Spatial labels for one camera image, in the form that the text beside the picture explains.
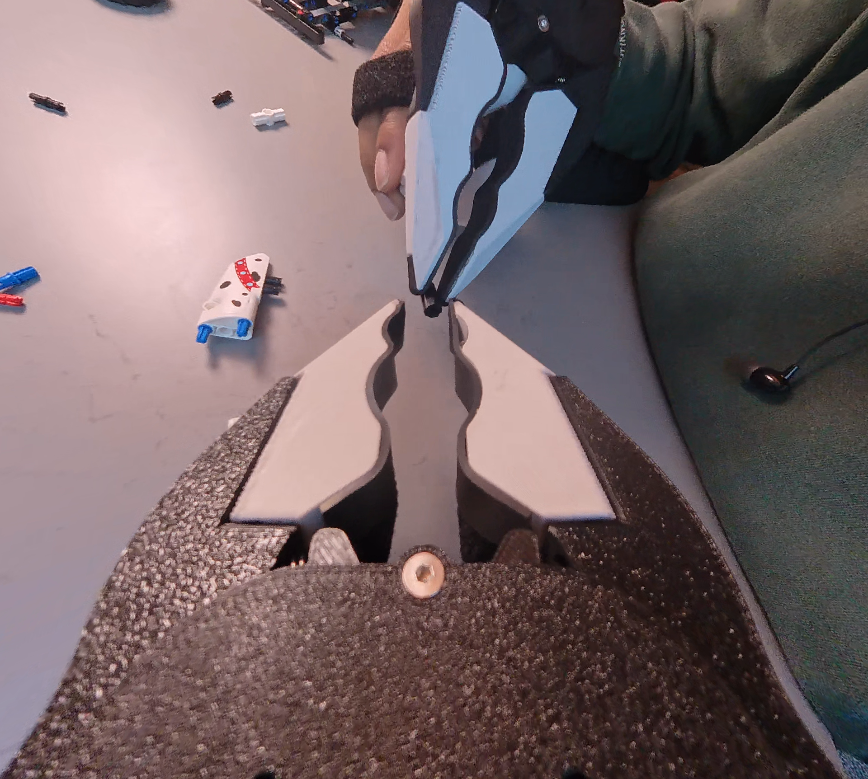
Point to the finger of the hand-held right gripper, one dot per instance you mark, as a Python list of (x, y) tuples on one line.
[(434, 182), (529, 162)]

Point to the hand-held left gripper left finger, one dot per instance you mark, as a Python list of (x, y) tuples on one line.
[(312, 447)]

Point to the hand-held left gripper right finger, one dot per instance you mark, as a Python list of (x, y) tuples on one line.
[(529, 447)]

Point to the black lego pin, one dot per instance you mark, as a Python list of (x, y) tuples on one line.
[(431, 307), (47, 102)]

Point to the white spotted lego panel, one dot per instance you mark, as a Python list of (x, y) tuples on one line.
[(230, 317)]

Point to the short black lego connector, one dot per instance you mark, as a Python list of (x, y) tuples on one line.
[(222, 97)]

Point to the person's right forearm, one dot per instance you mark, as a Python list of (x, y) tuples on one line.
[(712, 47)]

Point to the red lego pin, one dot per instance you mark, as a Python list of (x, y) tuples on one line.
[(10, 300)]

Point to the blue lego pin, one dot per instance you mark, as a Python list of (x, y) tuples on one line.
[(17, 278)]

